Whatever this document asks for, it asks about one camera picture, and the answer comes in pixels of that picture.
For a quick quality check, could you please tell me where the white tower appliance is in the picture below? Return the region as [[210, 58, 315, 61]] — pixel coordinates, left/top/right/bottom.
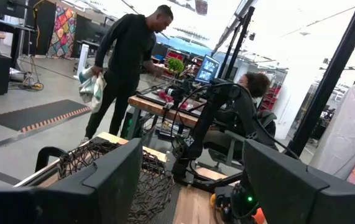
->
[[75, 43, 90, 78]]

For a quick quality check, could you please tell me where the black curved tube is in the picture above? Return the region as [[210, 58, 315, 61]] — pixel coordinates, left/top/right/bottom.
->
[[35, 146, 69, 174]]

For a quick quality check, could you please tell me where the black woven wire basket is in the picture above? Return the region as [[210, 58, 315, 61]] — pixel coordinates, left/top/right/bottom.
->
[[57, 139, 175, 224]]

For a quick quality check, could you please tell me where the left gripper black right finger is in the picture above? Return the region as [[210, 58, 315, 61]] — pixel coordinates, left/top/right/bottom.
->
[[243, 139, 355, 224]]

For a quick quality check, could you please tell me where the red storage bins shelf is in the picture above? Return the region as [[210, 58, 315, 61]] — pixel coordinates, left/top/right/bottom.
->
[[259, 82, 282, 111]]

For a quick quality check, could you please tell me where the white green patterned cloth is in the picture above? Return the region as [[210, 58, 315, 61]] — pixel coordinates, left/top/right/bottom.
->
[[78, 67, 108, 113]]

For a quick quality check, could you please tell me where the grey office chair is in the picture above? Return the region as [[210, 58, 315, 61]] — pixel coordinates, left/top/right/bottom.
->
[[208, 111, 277, 170]]

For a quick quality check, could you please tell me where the black tripod stand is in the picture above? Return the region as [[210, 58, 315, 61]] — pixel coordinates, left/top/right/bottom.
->
[[216, 6, 256, 80]]

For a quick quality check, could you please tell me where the black floor mat hazard stripe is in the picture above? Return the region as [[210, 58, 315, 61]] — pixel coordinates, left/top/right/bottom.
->
[[0, 99, 91, 134]]

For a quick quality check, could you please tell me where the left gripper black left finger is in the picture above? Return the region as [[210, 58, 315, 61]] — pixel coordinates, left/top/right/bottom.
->
[[0, 138, 143, 224]]

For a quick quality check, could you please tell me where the green potted plant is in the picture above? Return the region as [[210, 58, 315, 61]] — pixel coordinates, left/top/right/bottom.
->
[[167, 57, 185, 75]]

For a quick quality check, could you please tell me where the lit computer monitor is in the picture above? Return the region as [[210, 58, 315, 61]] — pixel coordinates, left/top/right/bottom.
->
[[195, 55, 221, 85]]

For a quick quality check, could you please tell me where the wooden workbench table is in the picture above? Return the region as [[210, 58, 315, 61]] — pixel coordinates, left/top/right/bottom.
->
[[127, 95, 208, 141]]

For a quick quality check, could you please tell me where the seated person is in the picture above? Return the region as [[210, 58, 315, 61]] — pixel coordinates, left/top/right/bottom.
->
[[203, 72, 279, 153]]

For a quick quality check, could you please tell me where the black camera on workbench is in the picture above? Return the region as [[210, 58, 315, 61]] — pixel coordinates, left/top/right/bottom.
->
[[164, 79, 196, 105]]

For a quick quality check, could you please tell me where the white drape cloth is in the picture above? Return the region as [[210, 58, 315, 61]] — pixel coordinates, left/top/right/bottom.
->
[[309, 84, 355, 181]]

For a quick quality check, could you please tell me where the standing person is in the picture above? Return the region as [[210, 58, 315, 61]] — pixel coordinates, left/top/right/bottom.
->
[[83, 4, 174, 142]]

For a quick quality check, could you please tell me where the black frame upright post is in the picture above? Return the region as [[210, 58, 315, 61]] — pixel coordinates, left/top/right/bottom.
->
[[284, 0, 355, 158]]

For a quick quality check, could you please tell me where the colourful patchwork quilt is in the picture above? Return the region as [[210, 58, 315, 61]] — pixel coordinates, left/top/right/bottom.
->
[[46, 4, 78, 60]]

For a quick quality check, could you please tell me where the black desk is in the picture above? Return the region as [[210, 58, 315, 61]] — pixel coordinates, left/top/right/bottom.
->
[[0, 17, 38, 69]]

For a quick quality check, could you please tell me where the yellow coiled floor cable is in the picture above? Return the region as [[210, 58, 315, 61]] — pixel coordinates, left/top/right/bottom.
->
[[21, 76, 45, 91]]

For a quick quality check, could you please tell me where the grey ribbed rubber mat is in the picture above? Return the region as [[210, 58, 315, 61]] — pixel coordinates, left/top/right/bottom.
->
[[145, 182, 183, 224]]

